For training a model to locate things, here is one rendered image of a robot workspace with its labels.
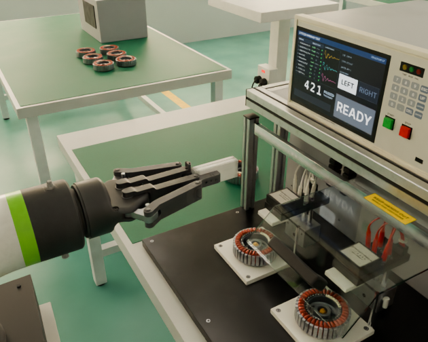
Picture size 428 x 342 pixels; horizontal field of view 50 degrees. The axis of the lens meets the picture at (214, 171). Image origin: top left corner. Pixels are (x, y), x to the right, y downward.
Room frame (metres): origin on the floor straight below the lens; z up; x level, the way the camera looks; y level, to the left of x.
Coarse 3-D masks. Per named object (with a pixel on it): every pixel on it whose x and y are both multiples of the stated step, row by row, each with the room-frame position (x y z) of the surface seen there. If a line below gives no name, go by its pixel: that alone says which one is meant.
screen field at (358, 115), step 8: (336, 96) 0.88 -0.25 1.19; (336, 104) 0.87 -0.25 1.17; (344, 104) 0.85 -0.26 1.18; (352, 104) 0.84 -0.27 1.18; (360, 104) 0.82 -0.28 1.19; (336, 112) 0.87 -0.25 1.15; (344, 112) 0.85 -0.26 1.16; (352, 112) 0.83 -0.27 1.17; (360, 112) 0.82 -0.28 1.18; (368, 112) 0.80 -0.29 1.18; (344, 120) 0.85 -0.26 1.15; (352, 120) 0.83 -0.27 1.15; (360, 120) 0.81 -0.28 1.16; (368, 120) 0.80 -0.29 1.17; (360, 128) 0.81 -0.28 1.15; (368, 128) 0.79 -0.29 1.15
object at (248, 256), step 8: (240, 232) 0.90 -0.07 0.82; (248, 232) 0.91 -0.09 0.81; (240, 240) 0.87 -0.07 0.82; (240, 248) 0.84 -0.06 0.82; (248, 248) 0.84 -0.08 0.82; (240, 256) 0.83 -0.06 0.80; (248, 256) 0.82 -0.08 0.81; (256, 256) 0.82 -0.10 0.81; (248, 264) 0.82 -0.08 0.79; (256, 264) 0.82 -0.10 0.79; (264, 264) 0.82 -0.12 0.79
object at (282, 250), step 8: (272, 240) 0.57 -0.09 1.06; (280, 240) 0.57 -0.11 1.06; (272, 248) 0.56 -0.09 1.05; (280, 248) 0.56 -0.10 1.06; (288, 248) 0.55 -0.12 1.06; (280, 256) 0.55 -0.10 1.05; (288, 256) 0.54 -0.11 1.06; (296, 256) 0.53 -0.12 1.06; (288, 264) 0.53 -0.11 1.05; (296, 264) 0.52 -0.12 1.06; (304, 264) 0.51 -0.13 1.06; (296, 272) 0.51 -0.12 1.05; (304, 272) 0.50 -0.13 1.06; (312, 272) 0.50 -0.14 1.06; (312, 280) 0.49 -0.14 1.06; (320, 280) 0.49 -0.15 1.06; (320, 288) 0.49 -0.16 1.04
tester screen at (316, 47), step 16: (304, 32) 0.98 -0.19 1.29; (304, 48) 0.97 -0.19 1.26; (320, 48) 0.93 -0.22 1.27; (336, 48) 0.89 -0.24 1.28; (352, 48) 0.86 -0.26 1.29; (304, 64) 0.97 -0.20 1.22; (320, 64) 0.93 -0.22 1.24; (336, 64) 0.89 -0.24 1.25; (352, 64) 0.85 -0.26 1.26; (368, 64) 0.82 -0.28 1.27; (384, 64) 0.79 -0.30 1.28; (320, 80) 0.92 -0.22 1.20; (336, 80) 0.88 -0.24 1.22; (368, 80) 0.81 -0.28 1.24; (352, 96) 0.84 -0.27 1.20
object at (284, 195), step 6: (276, 192) 0.93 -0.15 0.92; (282, 192) 0.93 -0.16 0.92; (288, 192) 0.93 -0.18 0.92; (270, 198) 0.91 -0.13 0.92; (276, 198) 0.90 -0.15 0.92; (282, 198) 0.90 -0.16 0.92; (288, 198) 0.90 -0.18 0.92; (294, 198) 0.90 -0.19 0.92; (270, 204) 0.90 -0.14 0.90; (276, 204) 0.89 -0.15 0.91; (258, 210) 0.91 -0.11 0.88; (264, 210) 0.91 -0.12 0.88; (264, 216) 0.88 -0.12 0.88
